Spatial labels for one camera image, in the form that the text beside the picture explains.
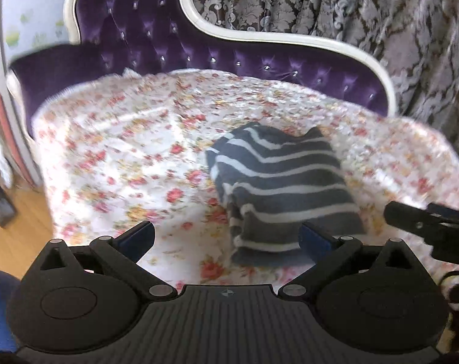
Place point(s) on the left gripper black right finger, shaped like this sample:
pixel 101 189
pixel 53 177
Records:
pixel 331 257

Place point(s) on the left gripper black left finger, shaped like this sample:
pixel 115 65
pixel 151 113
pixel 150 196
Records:
pixel 119 256

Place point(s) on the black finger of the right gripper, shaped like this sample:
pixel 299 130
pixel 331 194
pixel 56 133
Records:
pixel 409 219

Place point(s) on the grey white striped garment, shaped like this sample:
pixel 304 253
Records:
pixel 270 183

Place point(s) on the floral bed sheet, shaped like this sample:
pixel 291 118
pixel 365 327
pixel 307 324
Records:
pixel 129 148

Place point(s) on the grey vacuum cleaner head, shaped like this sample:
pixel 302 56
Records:
pixel 2 204

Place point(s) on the grey damask curtain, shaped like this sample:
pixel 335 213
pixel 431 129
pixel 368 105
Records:
pixel 417 41

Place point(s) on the purple tufted sofa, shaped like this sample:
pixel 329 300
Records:
pixel 153 36

